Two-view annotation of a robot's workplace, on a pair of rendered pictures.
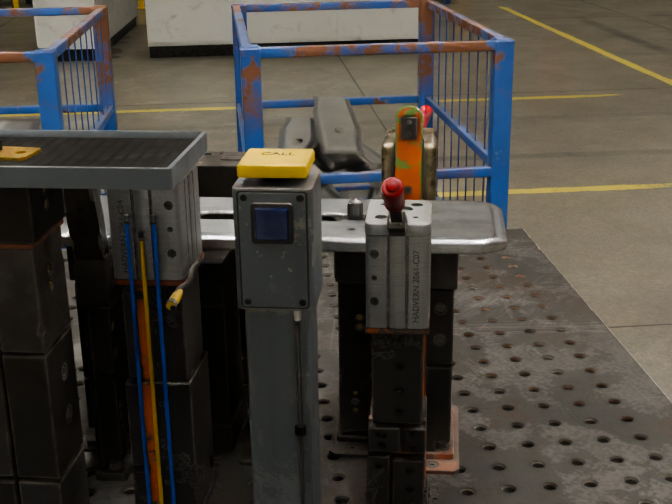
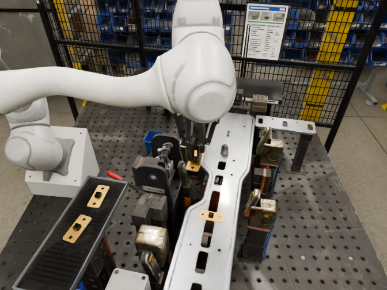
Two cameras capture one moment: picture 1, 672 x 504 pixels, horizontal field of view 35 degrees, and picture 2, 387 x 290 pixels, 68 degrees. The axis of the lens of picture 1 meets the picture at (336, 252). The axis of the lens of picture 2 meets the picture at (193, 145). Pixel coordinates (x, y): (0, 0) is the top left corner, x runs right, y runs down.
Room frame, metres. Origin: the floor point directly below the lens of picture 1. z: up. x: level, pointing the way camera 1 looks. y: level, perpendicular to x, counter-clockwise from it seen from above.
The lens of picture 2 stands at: (1.28, -0.11, 1.85)
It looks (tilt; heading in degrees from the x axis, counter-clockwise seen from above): 41 degrees down; 96
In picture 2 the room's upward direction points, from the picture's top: straight up
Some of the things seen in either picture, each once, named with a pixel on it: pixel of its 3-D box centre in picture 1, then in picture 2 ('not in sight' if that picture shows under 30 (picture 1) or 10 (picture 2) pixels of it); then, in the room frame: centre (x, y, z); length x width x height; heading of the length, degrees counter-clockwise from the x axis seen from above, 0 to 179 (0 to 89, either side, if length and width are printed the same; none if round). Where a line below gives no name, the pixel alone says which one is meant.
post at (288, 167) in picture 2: not in sight; (301, 150); (1.72, 1.08, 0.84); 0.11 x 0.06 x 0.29; 174
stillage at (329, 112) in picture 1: (353, 154); not in sight; (3.64, -0.07, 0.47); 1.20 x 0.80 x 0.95; 6
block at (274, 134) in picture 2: not in sight; (263, 156); (1.52, 1.02, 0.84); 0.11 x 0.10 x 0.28; 174
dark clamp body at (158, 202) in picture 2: not in sight; (157, 231); (1.08, 0.49, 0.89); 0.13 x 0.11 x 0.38; 174
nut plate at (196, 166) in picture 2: not in sight; (195, 159); (1.22, 0.51, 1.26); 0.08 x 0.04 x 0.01; 80
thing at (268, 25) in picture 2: not in sight; (263, 32); (1.48, 1.51, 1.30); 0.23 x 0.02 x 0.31; 174
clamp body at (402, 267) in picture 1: (398, 367); not in sight; (1.05, -0.07, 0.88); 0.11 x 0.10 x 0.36; 174
